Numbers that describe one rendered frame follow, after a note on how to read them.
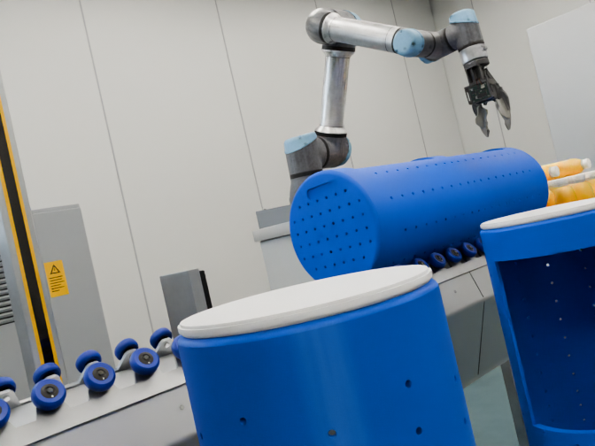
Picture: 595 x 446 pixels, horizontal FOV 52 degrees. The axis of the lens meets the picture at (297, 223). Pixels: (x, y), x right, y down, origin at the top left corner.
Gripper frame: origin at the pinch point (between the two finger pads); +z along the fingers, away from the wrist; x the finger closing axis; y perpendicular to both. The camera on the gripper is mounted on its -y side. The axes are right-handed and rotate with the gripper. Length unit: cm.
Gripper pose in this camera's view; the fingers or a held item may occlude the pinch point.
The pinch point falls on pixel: (498, 129)
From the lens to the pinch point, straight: 187.7
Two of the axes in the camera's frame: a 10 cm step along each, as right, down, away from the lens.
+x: 7.4, -2.3, -6.3
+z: 2.6, 9.6, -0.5
